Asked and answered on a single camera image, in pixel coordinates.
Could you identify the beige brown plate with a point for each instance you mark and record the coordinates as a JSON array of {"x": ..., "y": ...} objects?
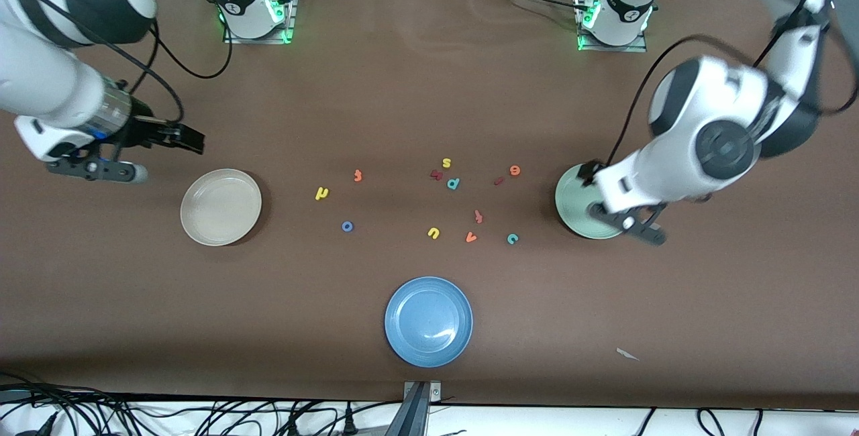
[{"x": 221, "y": 208}]

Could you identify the pale green plate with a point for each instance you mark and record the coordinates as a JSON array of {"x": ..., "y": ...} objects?
[{"x": 570, "y": 211}]

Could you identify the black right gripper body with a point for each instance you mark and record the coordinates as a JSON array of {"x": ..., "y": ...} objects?
[{"x": 143, "y": 129}]

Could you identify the brown table cover sheet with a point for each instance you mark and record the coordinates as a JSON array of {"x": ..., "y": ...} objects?
[{"x": 429, "y": 87}]

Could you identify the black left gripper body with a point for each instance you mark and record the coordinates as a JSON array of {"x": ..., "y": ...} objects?
[{"x": 588, "y": 172}]

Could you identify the small white paper scrap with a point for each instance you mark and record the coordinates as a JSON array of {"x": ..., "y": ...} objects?
[{"x": 626, "y": 353}]

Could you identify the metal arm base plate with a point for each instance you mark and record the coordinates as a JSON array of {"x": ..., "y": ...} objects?
[
  {"x": 611, "y": 48},
  {"x": 255, "y": 40}
]

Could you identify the blue plate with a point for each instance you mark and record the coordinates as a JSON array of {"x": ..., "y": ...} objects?
[{"x": 428, "y": 322}]

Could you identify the yellow foam letter h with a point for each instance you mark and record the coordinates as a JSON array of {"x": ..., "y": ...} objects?
[{"x": 321, "y": 194}]

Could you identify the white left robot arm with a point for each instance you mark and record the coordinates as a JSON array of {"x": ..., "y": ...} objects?
[{"x": 704, "y": 87}]

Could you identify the black power plug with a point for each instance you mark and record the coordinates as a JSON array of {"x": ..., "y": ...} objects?
[
  {"x": 292, "y": 428},
  {"x": 349, "y": 422}
]

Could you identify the pinkish red foam letter f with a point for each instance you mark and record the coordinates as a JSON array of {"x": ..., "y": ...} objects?
[{"x": 478, "y": 216}]

